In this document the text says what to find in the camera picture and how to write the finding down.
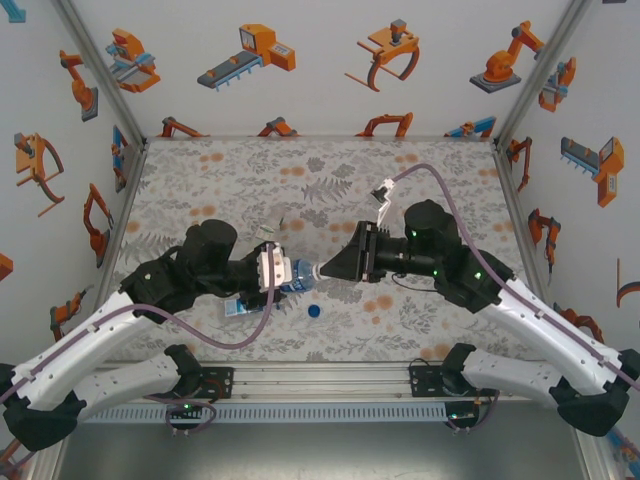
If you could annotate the small white bottle cap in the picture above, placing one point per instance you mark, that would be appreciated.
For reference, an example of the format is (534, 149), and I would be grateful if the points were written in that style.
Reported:
(317, 273)

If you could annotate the small round bottle blue label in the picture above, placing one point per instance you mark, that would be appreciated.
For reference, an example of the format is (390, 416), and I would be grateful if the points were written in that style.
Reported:
(300, 280)

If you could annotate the blue bottle cap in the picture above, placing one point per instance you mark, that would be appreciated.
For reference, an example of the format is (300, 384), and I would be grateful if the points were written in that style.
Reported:
(314, 311)

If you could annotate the square clear bottle blue label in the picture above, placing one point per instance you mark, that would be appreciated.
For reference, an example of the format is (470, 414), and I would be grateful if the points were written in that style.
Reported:
(232, 307)

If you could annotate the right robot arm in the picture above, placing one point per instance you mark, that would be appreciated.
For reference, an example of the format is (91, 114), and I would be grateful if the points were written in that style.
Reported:
(545, 330)

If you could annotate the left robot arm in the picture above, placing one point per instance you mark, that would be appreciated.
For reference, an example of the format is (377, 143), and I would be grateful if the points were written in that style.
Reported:
(70, 352)

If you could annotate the floral patterned table cover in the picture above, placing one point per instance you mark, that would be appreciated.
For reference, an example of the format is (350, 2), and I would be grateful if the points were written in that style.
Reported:
(320, 340)

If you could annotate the grey metal sheet panel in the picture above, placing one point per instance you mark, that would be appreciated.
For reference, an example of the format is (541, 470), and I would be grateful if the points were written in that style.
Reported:
(320, 455)

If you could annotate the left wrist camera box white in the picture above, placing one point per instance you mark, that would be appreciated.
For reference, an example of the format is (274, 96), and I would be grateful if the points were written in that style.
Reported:
(282, 272)

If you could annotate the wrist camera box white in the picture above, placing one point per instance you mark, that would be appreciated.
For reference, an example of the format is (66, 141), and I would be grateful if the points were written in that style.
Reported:
(382, 190)
(282, 272)

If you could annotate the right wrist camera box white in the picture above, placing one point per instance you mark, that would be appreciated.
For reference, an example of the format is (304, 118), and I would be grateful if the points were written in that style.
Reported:
(382, 190)

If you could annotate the aluminium side rail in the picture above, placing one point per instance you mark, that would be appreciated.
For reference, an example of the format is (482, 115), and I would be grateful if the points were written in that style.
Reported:
(116, 250)
(515, 200)

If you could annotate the wide aluminium frame rail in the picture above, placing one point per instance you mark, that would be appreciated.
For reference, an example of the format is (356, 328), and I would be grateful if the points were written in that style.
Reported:
(320, 382)

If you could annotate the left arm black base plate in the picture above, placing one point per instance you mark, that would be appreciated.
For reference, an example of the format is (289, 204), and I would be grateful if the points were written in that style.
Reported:
(222, 382)

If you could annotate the thin aluminium rail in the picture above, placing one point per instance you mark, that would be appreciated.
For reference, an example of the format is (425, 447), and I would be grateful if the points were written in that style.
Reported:
(320, 137)

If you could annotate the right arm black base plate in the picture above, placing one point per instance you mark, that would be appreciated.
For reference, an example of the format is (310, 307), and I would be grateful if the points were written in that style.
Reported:
(425, 382)

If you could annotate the aluminium frame post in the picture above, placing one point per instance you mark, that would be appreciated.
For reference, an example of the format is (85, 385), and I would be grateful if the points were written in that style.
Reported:
(107, 75)
(540, 75)

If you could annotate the aluminium frame leg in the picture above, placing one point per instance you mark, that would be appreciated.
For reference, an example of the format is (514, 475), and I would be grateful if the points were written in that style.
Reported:
(601, 460)
(45, 467)

